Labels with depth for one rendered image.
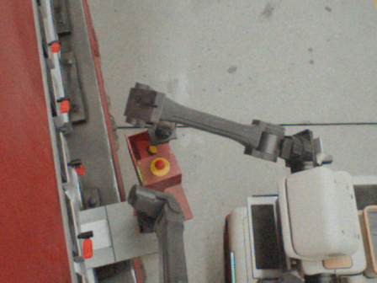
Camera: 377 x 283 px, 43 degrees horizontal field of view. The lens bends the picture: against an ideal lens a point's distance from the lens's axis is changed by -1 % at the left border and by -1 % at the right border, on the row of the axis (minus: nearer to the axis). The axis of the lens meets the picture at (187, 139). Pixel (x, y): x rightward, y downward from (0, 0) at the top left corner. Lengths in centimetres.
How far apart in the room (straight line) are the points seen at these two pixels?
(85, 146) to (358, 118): 173
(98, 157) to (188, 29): 153
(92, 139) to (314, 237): 92
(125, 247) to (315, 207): 61
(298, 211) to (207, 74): 180
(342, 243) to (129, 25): 224
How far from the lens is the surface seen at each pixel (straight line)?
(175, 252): 110
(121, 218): 152
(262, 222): 149
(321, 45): 314
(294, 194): 122
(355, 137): 288
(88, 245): 121
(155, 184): 179
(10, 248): 69
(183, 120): 119
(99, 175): 170
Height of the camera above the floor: 247
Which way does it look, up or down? 67 degrees down
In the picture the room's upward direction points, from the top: 3 degrees clockwise
